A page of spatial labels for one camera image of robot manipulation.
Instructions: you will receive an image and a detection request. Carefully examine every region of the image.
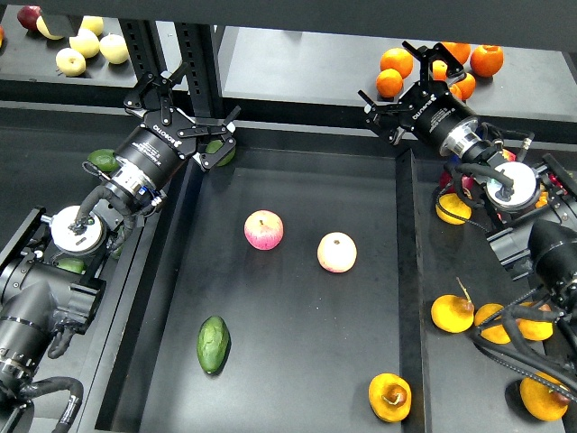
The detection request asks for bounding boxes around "pale yellow apple back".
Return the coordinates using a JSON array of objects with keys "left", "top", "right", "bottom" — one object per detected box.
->
[{"left": 80, "top": 15, "right": 104, "bottom": 36}]

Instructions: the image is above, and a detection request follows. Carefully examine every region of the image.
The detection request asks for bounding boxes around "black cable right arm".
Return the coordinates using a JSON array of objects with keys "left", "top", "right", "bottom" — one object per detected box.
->
[{"left": 471, "top": 283, "right": 577, "bottom": 407}]

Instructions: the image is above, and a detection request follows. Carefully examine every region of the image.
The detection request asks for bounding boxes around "black shelf upright post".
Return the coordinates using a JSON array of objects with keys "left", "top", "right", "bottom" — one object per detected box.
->
[{"left": 119, "top": 18, "right": 224, "bottom": 117}]

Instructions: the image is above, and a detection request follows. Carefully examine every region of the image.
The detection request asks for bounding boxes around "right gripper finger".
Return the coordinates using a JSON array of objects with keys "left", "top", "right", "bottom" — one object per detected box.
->
[
  {"left": 358, "top": 90, "right": 408, "bottom": 146},
  {"left": 402, "top": 41, "right": 465, "bottom": 86}
]

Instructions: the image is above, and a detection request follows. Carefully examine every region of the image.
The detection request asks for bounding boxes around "orange lower left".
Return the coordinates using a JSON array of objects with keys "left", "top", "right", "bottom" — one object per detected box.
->
[{"left": 375, "top": 69, "right": 403, "bottom": 98}]

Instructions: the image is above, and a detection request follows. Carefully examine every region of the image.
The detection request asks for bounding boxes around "cherry tomato and chili bunch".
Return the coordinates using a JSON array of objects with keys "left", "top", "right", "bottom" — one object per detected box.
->
[{"left": 535, "top": 171, "right": 566, "bottom": 208}]

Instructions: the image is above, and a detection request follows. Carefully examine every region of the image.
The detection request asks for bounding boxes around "green avocado left tray top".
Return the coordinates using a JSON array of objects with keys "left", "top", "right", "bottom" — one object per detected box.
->
[{"left": 87, "top": 149, "right": 119, "bottom": 173}]

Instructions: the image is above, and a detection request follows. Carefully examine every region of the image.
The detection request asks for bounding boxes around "pale yellow apple right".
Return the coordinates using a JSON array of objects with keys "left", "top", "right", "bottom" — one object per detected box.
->
[{"left": 99, "top": 33, "right": 130, "bottom": 65}]

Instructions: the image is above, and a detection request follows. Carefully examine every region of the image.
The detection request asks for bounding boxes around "dark avocado cluster right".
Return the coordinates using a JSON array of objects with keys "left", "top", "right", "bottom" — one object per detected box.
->
[{"left": 106, "top": 225, "right": 125, "bottom": 260}]

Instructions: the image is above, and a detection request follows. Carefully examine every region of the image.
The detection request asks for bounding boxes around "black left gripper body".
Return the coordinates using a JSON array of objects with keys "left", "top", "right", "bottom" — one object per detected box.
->
[{"left": 115, "top": 108, "right": 197, "bottom": 186}]

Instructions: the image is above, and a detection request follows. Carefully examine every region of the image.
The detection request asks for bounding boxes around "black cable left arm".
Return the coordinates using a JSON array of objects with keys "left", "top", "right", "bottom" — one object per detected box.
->
[{"left": 26, "top": 377, "right": 86, "bottom": 433}]

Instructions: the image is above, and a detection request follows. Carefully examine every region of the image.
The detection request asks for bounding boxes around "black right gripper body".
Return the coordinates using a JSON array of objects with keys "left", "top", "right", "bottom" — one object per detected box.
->
[{"left": 400, "top": 83, "right": 479, "bottom": 152}]

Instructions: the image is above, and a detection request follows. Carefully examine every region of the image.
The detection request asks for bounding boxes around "yellow pear upper right tray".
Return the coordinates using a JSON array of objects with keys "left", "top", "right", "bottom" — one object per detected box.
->
[{"left": 435, "top": 193, "right": 472, "bottom": 226}]

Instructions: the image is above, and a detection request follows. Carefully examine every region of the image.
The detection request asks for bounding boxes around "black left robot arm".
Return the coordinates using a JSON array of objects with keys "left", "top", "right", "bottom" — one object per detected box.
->
[{"left": 1, "top": 63, "right": 235, "bottom": 432}]

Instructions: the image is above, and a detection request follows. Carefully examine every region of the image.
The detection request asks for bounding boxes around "red pink apple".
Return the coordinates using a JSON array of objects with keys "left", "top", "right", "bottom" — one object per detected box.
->
[{"left": 243, "top": 209, "right": 284, "bottom": 251}]

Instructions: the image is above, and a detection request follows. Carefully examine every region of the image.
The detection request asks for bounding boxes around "orange top middle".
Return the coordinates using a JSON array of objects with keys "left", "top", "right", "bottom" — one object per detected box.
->
[{"left": 443, "top": 41, "right": 472, "bottom": 65}]

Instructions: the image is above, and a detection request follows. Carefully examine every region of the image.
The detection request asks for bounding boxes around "pale yellow apple middle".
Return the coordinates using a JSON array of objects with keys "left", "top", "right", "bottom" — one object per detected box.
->
[{"left": 69, "top": 28, "right": 100, "bottom": 59}]

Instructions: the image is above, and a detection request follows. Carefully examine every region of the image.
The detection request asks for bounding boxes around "dark red apple right tray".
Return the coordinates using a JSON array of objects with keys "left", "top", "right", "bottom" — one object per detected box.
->
[{"left": 438, "top": 170, "right": 475, "bottom": 194}]

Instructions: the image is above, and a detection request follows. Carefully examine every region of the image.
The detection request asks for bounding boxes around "small orange right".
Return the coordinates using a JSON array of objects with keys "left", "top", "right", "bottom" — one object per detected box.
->
[{"left": 455, "top": 72, "right": 476, "bottom": 101}]

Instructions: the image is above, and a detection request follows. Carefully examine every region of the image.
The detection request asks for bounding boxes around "small orange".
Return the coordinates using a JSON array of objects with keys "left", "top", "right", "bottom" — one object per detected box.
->
[
  {"left": 455, "top": 72, "right": 476, "bottom": 101},
  {"left": 432, "top": 60, "right": 447, "bottom": 81}
]

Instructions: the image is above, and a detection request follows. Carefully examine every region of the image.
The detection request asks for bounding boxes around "small orange centre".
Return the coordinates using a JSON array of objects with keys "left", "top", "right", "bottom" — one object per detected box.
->
[{"left": 432, "top": 60, "right": 447, "bottom": 81}]

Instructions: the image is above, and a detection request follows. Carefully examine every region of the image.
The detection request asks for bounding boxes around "dark red apple shelf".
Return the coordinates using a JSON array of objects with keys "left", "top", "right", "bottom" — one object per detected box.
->
[{"left": 17, "top": 5, "right": 41, "bottom": 32}]

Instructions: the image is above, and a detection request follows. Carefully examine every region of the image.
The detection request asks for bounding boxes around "dark green avocado tray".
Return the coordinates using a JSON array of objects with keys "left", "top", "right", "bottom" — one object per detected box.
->
[{"left": 197, "top": 316, "right": 230, "bottom": 373}]

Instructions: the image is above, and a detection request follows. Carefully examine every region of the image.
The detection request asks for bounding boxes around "green avocado tray corner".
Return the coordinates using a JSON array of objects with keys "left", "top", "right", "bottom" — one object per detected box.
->
[{"left": 205, "top": 138, "right": 237, "bottom": 167}]

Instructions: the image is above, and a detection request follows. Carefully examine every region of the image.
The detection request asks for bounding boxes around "orange top left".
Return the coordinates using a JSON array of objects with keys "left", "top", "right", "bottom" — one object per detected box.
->
[{"left": 380, "top": 48, "right": 414, "bottom": 78}]

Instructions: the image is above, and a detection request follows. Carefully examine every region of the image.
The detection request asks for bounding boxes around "orange front bottom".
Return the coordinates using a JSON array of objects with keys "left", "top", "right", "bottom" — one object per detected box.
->
[{"left": 449, "top": 84, "right": 463, "bottom": 100}]

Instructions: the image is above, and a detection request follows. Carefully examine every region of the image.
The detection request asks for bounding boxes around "pale yellow pink apple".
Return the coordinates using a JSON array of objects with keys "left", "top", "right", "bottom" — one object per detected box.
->
[{"left": 316, "top": 232, "right": 357, "bottom": 273}]

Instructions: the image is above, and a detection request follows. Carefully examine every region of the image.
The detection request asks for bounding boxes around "bright red apple right tray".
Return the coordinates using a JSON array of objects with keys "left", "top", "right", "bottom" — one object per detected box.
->
[{"left": 500, "top": 149, "right": 517, "bottom": 161}]

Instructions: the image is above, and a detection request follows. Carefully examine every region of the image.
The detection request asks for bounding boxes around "pale yellow apple front left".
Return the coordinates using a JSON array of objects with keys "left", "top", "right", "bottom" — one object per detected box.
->
[{"left": 55, "top": 48, "right": 87, "bottom": 77}]

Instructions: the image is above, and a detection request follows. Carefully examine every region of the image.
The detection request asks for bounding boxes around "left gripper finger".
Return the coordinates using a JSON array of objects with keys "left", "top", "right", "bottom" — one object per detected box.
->
[
  {"left": 179, "top": 107, "right": 237, "bottom": 171},
  {"left": 124, "top": 63, "right": 188, "bottom": 118}
]

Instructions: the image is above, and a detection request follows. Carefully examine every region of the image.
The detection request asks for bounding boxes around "green avocado cluster lower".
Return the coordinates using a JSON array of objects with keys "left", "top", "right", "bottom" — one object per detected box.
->
[{"left": 56, "top": 257, "right": 86, "bottom": 274}]

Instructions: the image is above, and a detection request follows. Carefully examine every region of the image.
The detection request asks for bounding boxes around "black centre tray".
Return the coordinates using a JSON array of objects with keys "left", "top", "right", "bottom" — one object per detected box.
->
[{"left": 78, "top": 117, "right": 429, "bottom": 433}]

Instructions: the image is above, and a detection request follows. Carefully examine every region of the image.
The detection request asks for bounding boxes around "orange top right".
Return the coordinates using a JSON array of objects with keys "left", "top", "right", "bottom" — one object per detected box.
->
[{"left": 470, "top": 45, "right": 504, "bottom": 78}]

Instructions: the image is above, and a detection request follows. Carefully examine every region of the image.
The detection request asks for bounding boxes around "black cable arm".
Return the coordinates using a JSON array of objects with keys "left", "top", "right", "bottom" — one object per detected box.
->
[
  {"left": 471, "top": 283, "right": 577, "bottom": 407},
  {"left": 26, "top": 377, "right": 86, "bottom": 433}
]

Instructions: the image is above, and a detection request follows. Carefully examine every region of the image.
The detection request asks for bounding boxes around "yellow pear with long stem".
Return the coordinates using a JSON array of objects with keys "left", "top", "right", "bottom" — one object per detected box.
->
[{"left": 430, "top": 277, "right": 475, "bottom": 334}]

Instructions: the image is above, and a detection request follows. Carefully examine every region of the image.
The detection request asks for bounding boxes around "yellow apple partly hidden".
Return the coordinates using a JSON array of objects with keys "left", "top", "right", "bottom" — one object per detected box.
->
[{"left": 36, "top": 16, "right": 63, "bottom": 41}]

